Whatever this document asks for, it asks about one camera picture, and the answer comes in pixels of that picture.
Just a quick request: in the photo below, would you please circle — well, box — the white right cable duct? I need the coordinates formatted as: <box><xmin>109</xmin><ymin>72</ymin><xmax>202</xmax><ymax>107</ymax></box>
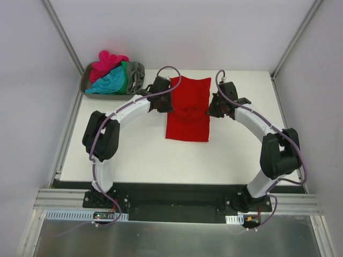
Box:
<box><xmin>225</xmin><ymin>214</ymin><xmax>244</xmax><ymax>225</ymax></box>

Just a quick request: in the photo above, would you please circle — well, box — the left aluminium corner post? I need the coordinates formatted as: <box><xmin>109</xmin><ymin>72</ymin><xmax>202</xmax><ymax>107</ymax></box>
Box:
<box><xmin>40</xmin><ymin>0</ymin><xmax>85</xmax><ymax>75</ymax></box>

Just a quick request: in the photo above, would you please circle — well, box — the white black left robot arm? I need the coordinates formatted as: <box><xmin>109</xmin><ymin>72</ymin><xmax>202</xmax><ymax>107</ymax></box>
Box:
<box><xmin>82</xmin><ymin>76</ymin><xmax>173</xmax><ymax>208</ymax></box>

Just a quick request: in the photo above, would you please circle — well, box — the red t shirt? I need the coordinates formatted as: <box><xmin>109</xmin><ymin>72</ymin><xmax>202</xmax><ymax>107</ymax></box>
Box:
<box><xmin>166</xmin><ymin>76</ymin><xmax>211</xmax><ymax>142</ymax></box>

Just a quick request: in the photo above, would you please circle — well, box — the pink t shirt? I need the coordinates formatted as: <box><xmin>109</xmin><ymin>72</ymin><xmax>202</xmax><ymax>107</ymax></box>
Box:
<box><xmin>90</xmin><ymin>50</ymin><xmax>129</xmax><ymax>83</ymax></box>

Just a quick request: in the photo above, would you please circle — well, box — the green t shirt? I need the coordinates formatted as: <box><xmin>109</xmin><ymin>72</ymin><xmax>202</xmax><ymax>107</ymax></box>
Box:
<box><xmin>115</xmin><ymin>61</ymin><xmax>128</xmax><ymax>95</ymax></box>

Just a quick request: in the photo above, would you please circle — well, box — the grey t shirt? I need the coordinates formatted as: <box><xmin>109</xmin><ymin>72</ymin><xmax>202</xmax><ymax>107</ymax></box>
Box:
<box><xmin>126</xmin><ymin>62</ymin><xmax>145</xmax><ymax>95</ymax></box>

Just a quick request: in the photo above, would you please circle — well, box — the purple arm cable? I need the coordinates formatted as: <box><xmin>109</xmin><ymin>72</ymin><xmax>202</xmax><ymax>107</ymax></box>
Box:
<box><xmin>215</xmin><ymin>70</ymin><xmax>308</xmax><ymax>236</ymax></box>
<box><xmin>53</xmin><ymin>66</ymin><xmax>183</xmax><ymax>237</ymax></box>

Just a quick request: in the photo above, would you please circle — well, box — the right aluminium corner post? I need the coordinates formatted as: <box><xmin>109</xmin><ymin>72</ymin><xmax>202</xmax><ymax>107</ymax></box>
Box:
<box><xmin>270</xmin><ymin>0</ymin><xmax>324</xmax><ymax>81</ymax></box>

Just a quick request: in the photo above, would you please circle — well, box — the grey plastic laundry tray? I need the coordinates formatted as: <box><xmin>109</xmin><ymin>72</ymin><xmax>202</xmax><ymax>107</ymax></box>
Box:
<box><xmin>79</xmin><ymin>63</ymin><xmax>134</xmax><ymax>100</ymax></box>

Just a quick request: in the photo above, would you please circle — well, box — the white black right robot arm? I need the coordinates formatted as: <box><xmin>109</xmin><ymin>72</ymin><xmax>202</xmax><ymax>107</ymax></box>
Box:
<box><xmin>207</xmin><ymin>81</ymin><xmax>302</xmax><ymax>213</ymax></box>

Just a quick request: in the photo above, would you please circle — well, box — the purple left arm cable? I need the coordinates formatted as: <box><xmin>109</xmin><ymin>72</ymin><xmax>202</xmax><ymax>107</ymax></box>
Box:
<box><xmin>53</xmin><ymin>66</ymin><xmax>183</xmax><ymax>237</ymax></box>

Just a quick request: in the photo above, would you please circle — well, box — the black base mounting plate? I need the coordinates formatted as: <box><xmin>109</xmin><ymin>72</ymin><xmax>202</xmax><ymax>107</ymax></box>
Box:
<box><xmin>49</xmin><ymin>179</ymin><xmax>308</xmax><ymax>223</ymax></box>

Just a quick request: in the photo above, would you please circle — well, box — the cyan t shirt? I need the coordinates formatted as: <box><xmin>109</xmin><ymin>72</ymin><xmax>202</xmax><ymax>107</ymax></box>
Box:
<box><xmin>85</xmin><ymin>68</ymin><xmax>122</xmax><ymax>95</ymax></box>

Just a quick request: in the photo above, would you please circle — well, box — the aluminium corner post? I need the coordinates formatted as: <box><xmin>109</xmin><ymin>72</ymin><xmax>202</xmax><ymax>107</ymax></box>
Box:
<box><xmin>270</xmin><ymin>0</ymin><xmax>324</xmax><ymax>81</ymax></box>
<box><xmin>40</xmin><ymin>0</ymin><xmax>85</xmax><ymax>75</ymax></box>

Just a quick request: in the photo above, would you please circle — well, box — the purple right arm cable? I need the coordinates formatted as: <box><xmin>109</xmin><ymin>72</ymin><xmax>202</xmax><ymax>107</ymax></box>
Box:
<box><xmin>215</xmin><ymin>70</ymin><xmax>308</xmax><ymax>236</ymax></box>

